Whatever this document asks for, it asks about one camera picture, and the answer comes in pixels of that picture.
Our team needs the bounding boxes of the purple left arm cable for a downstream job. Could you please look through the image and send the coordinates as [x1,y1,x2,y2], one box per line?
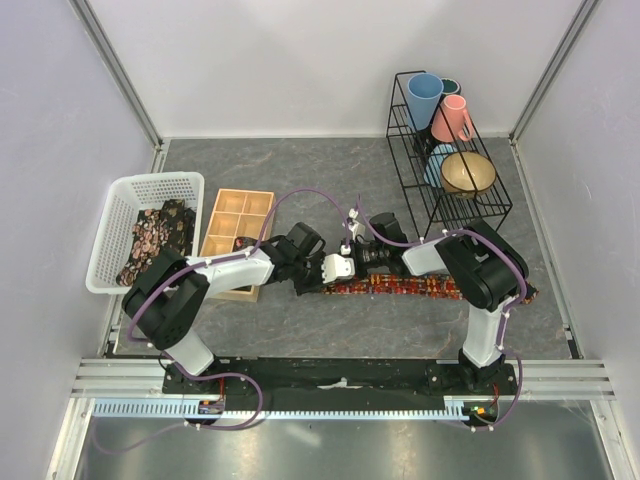
[92,187,351,455]

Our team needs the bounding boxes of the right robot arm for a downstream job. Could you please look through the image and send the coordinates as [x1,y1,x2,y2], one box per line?
[351,213,529,394]

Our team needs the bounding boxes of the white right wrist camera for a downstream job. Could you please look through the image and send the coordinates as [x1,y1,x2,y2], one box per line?
[347,208,366,242]

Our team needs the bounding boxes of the slotted cable duct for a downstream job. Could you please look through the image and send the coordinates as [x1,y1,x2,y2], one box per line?
[93,389,494,421]

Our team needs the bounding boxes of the floral black pink tie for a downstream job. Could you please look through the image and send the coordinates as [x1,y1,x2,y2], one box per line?
[116,209,170,287]

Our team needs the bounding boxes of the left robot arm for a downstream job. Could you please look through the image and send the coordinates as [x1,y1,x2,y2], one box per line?
[122,222,326,393]

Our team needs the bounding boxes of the pink mug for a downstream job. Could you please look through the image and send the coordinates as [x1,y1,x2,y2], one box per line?
[431,94,475,143]

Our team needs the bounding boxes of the blue plastic cup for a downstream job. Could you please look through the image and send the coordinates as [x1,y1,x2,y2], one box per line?
[407,73,444,131]

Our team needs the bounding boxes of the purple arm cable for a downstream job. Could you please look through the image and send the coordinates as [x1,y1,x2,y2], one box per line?
[354,194,529,434]
[92,187,351,455]

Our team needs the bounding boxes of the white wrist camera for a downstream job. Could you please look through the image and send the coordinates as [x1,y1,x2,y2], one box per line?
[321,254,355,284]
[347,208,366,242]

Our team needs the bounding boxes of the multicolour patchwork tie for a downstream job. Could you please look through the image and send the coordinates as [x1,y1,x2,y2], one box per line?
[322,272,541,307]

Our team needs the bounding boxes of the light blue cup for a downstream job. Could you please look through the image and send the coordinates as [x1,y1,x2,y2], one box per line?
[423,143,457,188]

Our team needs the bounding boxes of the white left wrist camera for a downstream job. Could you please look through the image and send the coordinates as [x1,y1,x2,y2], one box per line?
[321,254,355,284]

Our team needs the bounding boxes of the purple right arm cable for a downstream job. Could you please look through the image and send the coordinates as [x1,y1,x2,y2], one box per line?
[354,194,529,434]

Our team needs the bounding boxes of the wooden bowl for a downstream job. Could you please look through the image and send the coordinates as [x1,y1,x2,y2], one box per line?
[441,151,497,198]

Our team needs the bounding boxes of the white plastic basket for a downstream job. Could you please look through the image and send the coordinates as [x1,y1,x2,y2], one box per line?
[85,171,205,295]

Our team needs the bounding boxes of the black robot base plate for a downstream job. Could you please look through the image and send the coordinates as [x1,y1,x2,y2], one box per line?
[162,355,519,414]

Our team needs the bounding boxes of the dark green cup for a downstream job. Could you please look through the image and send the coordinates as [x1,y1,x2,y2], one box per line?
[442,78,461,96]

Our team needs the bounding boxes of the wooden compartment box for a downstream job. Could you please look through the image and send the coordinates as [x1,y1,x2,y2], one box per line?
[198,188,277,304]

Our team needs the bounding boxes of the black wire rack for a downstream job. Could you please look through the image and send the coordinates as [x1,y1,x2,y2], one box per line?
[386,71,513,236]

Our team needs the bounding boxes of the black gold patterned tie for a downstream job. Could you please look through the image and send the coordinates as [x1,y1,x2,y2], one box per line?
[160,199,196,256]

